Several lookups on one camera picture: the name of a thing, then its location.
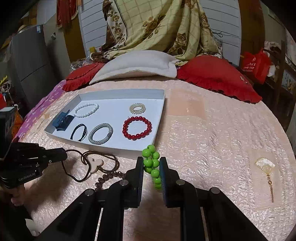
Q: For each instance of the person's left hand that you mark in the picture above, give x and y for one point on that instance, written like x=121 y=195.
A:
x=18 y=195

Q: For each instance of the floral beige quilt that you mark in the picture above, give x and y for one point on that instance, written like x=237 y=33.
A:
x=178 y=28

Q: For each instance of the wooden chair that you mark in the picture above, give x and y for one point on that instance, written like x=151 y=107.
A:
x=281 y=101

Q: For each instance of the purple patterned bed sheet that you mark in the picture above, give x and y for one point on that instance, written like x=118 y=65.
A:
x=36 y=112

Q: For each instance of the red ruffled cushion left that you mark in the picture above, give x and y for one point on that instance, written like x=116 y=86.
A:
x=81 y=76

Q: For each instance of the pink quilted bedspread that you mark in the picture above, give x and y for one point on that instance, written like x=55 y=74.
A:
x=210 y=139

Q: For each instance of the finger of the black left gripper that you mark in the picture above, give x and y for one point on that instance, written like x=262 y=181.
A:
x=55 y=155

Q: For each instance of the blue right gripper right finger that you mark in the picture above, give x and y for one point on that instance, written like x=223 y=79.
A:
x=178 y=193

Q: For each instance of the red ruffled cushion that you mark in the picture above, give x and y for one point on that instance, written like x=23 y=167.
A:
x=218 y=75
x=81 y=76

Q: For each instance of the blue hair claw clip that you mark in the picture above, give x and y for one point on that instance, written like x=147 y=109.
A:
x=62 y=121

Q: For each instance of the brown cord wooden charm tie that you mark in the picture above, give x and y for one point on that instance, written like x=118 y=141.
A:
x=97 y=164

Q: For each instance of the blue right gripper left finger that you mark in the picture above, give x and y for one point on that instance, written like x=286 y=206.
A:
x=121 y=195

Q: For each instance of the white shallow cardboard tray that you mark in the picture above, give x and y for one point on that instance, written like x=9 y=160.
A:
x=114 y=109

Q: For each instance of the grey refrigerator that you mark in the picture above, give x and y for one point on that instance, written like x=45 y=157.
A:
x=29 y=66

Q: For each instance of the cream white pillow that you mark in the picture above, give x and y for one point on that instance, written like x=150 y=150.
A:
x=138 y=64

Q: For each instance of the red gift bag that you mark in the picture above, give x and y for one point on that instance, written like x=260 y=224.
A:
x=255 y=66

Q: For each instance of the red ruffled cushion right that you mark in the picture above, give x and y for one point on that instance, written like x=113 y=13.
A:
x=218 y=75

